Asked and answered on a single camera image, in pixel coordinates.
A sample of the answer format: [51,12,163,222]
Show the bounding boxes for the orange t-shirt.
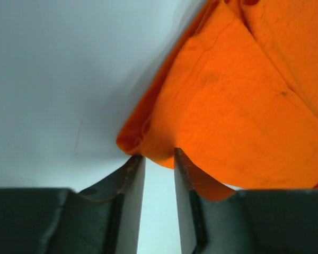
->
[116,1,318,189]

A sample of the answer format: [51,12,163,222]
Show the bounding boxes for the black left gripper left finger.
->
[0,156,145,253]

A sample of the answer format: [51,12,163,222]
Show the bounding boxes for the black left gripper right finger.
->
[174,148,318,253]

